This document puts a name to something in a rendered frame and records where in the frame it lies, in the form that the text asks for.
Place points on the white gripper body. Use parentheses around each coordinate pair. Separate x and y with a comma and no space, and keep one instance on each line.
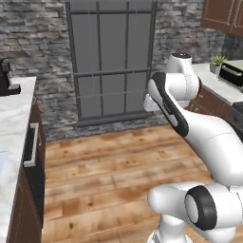
(149,104)

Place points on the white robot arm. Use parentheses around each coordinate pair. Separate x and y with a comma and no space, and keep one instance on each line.
(209,136)

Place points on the black microwave oven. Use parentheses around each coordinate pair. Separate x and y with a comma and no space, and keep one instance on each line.
(232,76)

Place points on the grey framed window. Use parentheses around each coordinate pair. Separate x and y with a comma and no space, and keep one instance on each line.
(112,60)

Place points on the brown base cupboards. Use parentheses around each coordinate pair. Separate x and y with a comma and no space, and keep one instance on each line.
(212,104)

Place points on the green potted plant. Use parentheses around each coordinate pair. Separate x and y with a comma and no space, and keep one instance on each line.
(217,63)

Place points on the black stove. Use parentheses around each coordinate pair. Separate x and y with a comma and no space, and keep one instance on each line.
(238,118)

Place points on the dark dishwasher front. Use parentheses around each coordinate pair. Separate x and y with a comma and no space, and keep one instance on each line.
(35,177)

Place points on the black coffee machine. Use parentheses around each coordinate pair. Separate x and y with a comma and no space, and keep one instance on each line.
(5,82)

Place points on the brown island cabinet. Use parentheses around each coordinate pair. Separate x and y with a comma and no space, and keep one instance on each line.
(23,215)

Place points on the brown wall cupboards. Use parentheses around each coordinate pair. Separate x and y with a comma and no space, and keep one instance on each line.
(221,14)

